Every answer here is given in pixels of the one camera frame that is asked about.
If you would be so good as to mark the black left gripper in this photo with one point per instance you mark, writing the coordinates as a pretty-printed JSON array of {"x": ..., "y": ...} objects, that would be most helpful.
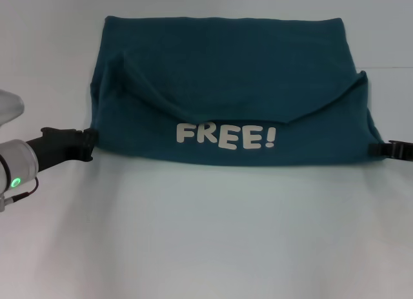
[{"x": 58, "y": 147}]

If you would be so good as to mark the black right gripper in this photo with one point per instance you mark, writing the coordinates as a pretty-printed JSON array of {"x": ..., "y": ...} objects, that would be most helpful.
[{"x": 401, "y": 150}]

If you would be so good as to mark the teal shirt with white print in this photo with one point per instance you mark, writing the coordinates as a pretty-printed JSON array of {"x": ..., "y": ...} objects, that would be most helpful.
[{"x": 226, "y": 69}]

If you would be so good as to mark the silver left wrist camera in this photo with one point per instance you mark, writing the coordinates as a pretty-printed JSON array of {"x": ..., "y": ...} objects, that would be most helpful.
[{"x": 9, "y": 107}]

